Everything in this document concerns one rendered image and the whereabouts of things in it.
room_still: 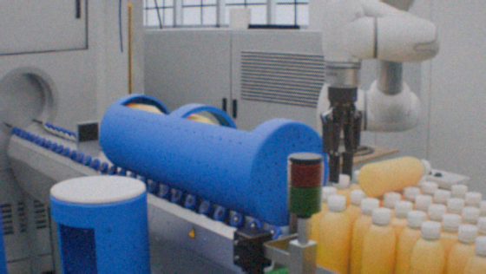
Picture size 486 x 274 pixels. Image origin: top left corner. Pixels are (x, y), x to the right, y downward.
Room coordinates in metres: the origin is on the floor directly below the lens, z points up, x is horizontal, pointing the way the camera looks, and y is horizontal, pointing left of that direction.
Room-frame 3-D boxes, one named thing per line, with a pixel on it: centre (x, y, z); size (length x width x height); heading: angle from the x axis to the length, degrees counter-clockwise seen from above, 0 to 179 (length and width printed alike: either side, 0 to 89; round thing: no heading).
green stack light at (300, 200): (1.13, -0.11, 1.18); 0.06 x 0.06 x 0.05
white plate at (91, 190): (1.77, 0.41, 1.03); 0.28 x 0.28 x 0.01
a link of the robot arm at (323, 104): (2.46, -0.37, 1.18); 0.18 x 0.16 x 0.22; 80
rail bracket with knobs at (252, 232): (1.49, -0.03, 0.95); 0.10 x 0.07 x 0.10; 128
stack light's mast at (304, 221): (1.13, -0.11, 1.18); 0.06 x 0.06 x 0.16
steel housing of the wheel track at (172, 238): (2.48, 0.49, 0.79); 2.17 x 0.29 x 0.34; 38
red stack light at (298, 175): (1.13, -0.11, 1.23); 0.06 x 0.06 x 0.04
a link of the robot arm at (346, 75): (1.56, -0.24, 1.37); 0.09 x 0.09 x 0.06
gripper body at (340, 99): (1.56, -0.24, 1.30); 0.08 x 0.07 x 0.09; 128
